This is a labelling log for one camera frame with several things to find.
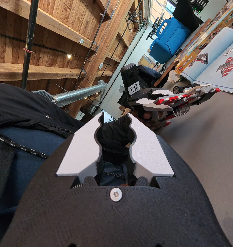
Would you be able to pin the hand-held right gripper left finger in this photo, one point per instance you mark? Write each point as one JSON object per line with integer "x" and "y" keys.
{"x": 79, "y": 152}

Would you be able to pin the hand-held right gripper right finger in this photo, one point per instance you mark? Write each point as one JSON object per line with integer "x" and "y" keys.
{"x": 153, "y": 152}

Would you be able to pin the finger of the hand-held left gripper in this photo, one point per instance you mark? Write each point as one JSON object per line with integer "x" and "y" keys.
{"x": 162, "y": 92}
{"x": 149, "y": 107}

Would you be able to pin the red white brick plane model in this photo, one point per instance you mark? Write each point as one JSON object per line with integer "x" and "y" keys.
{"x": 178, "y": 97}

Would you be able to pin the person's left forearm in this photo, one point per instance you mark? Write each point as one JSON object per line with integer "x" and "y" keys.
{"x": 114, "y": 133}

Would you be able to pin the person's left hand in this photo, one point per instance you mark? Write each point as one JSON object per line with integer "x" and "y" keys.
{"x": 147, "y": 116}

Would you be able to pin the dark blue backpack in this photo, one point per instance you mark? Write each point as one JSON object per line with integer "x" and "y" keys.
{"x": 149, "y": 75}

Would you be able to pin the cardboard sheets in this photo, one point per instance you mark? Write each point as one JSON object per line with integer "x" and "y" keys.
{"x": 147, "y": 60}

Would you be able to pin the yellow toy box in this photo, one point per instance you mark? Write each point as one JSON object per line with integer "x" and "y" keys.
{"x": 186, "y": 61}

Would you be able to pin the small black device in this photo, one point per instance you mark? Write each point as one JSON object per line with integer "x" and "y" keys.
{"x": 178, "y": 51}

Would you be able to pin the blue armchair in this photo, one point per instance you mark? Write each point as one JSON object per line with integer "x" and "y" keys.
{"x": 166, "y": 44}

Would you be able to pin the wood-edged table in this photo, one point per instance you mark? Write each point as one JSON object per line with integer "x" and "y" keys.
{"x": 184, "y": 44}

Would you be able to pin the black stools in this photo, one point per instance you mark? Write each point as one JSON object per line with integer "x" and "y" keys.
{"x": 155, "y": 27}

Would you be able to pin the open instruction booklet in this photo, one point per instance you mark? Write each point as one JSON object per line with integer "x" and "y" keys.
{"x": 215, "y": 57}

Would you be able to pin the round ceiling lamp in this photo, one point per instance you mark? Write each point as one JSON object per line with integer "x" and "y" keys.
{"x": 69, "y": 56}

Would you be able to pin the black jacket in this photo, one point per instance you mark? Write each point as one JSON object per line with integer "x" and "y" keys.
{"x": 21, "y": 104}

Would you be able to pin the black fabric screen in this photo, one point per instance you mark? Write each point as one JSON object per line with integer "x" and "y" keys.
{"x": 186, "y": 15}

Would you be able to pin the black metal rack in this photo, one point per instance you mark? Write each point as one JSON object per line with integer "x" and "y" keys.
{"x": 197, "y": 3}

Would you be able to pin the black pole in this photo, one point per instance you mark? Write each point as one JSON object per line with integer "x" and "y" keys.
{"x": 29, "y": 38}

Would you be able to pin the metal ventilation duct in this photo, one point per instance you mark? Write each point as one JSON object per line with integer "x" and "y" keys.
{"x": 79, "y": 94}

